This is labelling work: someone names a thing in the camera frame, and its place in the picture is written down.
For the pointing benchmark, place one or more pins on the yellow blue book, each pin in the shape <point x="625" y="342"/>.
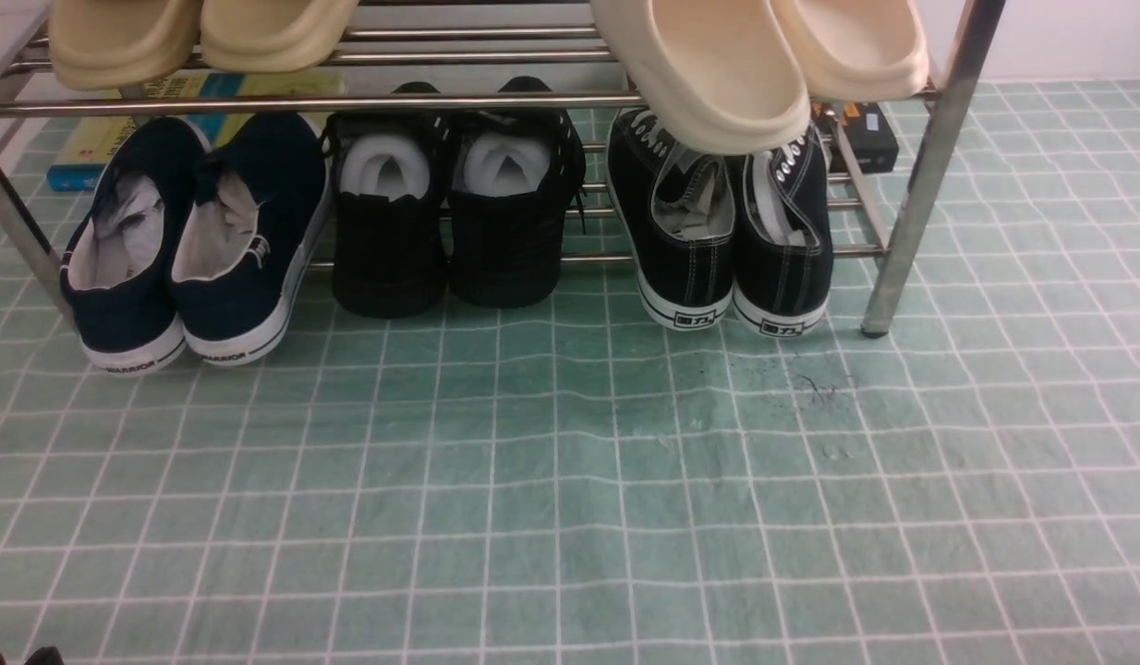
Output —
<point x="95" y="140"/>

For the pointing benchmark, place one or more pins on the black sneaker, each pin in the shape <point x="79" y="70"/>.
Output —
<point x="390" y="174"/>
<point x="516" y="175"/>

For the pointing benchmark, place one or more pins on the cream slipper outer right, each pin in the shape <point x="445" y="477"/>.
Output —
<point x="857" y="51"/>

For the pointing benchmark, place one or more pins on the cream slipper inner right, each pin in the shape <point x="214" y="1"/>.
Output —
<point x="719" y="74"/>

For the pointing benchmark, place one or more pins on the black book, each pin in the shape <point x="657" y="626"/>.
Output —
<point x="869" y="132"/>

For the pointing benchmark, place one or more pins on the navy canvas shoe left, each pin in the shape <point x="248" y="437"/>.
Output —
<point x="115" y="270"/>

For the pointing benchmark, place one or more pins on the cream slipper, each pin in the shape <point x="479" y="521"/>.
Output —
<point x="857" y="51"/>
<point x="719" y="74"/>

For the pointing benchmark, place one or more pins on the black sneaker left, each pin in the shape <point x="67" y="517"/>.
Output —
<point x="390" y="174"/>

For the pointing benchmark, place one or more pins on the black sneaker right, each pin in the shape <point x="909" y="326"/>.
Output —
<point x="516" y="175"/>

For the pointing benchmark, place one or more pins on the navy canvas shoe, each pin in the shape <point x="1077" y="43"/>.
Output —
<point x="115" y="270"/>
<point x="260" y="204"/>

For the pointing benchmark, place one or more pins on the dark object bottom left corner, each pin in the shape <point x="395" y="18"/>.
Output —
<point x="41" y="656"/>

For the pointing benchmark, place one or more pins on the steel shoe rack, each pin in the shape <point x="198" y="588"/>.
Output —
<point x="893" y="246"/>

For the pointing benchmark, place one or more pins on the green checked floor cloth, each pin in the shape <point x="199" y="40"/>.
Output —
<point x="573" y="483"/>

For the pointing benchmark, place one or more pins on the black laced canvas shoe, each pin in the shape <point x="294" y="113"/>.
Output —
<point x="783" y="250"/>
<point x="678" y="213"/>

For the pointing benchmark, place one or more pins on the beige slipper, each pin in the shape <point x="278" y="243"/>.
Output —
<point x="271" y="36"/>
<point x="105" y="45"/>

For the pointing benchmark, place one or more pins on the navy canvas shoe right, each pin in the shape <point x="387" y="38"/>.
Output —
<point x="260" y="204"/>

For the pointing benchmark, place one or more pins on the beige slipper far left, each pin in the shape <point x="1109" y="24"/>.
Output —
<point x="105" y="45"/>

